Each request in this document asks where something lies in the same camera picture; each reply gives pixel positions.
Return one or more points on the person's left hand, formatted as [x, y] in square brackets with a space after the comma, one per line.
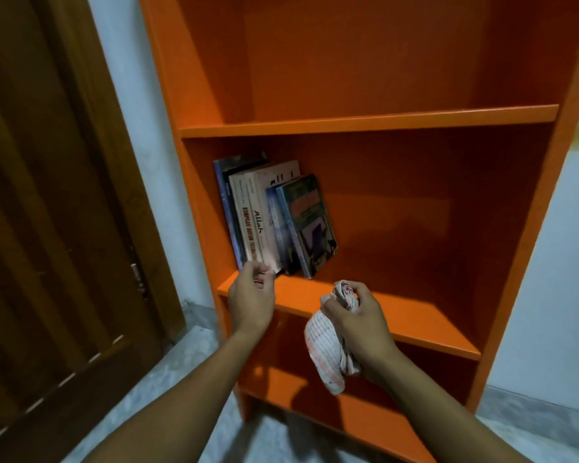
[251, 298]

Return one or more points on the person's right hand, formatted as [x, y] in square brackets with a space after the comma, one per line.
[362, 327]

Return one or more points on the person's right thumb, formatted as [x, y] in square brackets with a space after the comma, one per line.
[332, 306]

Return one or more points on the person's left fingers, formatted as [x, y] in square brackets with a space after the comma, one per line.
[260, 270]

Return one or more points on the white red checked cloth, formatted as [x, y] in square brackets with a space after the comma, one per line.
[325, 351]

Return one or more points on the person's right forearm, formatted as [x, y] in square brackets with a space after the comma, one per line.
[444, 414]

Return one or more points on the person's left forearm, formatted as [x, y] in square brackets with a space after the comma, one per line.
[173, 405]

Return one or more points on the light blue spine book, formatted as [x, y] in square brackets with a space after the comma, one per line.
[279, 231]

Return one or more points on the cream book with red lettering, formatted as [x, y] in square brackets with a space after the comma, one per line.
[243, 216]

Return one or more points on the white book with black script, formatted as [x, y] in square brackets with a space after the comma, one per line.
[270, 207]

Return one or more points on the green dark cover book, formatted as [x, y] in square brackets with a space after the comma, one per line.
[309, 221]

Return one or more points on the blue grey spine book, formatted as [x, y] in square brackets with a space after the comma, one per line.
[224, 197]

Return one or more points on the metal door hinge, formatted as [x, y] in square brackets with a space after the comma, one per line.
[137, 277]

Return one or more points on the orange wooden bookshelf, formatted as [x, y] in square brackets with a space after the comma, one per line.
[366, 187]

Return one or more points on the brown wooden door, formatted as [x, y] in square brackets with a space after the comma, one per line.
[53, 226]

